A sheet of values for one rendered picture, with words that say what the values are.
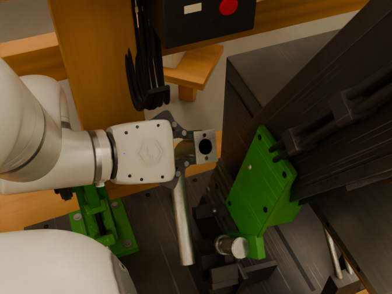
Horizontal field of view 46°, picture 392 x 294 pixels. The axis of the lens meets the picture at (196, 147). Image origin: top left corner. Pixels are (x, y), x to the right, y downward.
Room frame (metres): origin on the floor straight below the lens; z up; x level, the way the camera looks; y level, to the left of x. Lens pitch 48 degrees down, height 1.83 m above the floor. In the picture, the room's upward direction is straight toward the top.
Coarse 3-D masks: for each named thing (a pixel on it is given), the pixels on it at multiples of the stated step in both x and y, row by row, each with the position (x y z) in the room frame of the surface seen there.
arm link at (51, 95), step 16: (32, 80) 0.45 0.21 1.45; (48, 80) 0.46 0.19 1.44; (48, 96) 0.42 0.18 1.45; (64, 96) 0.50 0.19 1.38; (48, 112) 0.39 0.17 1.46; (64, 112) 0.49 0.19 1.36; (48, 128) 0.31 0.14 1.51; (48, 144) 0.31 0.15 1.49; (32, 160) 0.28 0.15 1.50; (48, 160) 0.32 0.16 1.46; (0, 176) 0.27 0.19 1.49; (16, 176) 0.28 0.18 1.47; (32, 176) 0.31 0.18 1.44
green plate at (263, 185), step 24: (264, 144) 0.52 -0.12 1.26; (240, 168) 0.54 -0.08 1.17; (264, 168) 0.49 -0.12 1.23; (288, 168) 0.45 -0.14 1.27; (240, 192) 0.51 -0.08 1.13; (264, 192) 0.46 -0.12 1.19; (288, 192) 0.46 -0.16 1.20; (240, 216) 0.48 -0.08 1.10; (264, 216) 0.44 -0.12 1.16; (288, 216) 0.46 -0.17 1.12
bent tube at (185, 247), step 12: (192, 132) 0.53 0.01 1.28; (204, 132) 0.53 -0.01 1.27; (180, 144) 0.56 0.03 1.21; (192, 144) 0.52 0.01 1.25; (204, 144) 0.54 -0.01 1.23; (180, 156) 0.56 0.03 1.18; (204, 156) 0.50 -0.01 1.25; (216, 156) 0.51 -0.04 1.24; (180, 180) 0.54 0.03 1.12; (180, 192) 0.53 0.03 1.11; (180, 204) 0.51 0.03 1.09; (180, 216) 0.49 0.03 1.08; (180, 228) 0.47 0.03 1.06; (180, 240) 0.46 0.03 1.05; (180, 252) 0.44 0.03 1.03; (192, 252) 0.44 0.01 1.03; (180, 264) 0.43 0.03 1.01
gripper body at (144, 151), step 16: (112, 128) 0.49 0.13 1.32; (128, 128) 0.49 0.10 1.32; (144, 128) 0.50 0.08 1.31; (160, 128) 0.51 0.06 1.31; (112, 144) 0.46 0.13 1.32; (128, 144) 0.47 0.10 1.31; (144, 144) 0.48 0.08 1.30; (160, 144) 0.49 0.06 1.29; (128, 160) 0.46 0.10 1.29; (144, 160) 0.46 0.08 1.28; (160, 160) 0.47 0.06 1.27; (112, 176) 0.44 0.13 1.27; (128, 176) 0.44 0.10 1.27; (144, 176) 0.45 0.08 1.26; (160, 176) 0.45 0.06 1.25
